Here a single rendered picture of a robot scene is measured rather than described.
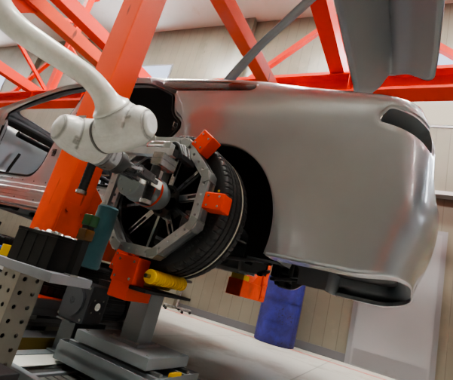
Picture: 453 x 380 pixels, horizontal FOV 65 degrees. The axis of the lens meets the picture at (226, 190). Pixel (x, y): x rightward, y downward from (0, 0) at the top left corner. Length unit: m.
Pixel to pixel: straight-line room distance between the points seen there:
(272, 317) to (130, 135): 4.70
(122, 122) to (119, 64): 1.14
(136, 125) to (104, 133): 0.09
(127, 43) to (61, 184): 0.83
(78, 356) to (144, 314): 0.30
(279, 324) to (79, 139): 4.69
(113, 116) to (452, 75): 3.96
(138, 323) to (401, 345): 4.75
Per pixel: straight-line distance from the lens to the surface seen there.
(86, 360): 1.66
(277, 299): 5.42
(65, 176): 1.89
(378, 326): 5.97
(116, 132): 0.96
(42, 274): 1.28
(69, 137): 1.04
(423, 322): 5.99
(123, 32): 2.19
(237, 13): 3.27
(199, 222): 1.43
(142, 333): 1.67
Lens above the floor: 0.53
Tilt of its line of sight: 15 degrees up
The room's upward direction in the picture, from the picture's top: 15 degrees clockwise
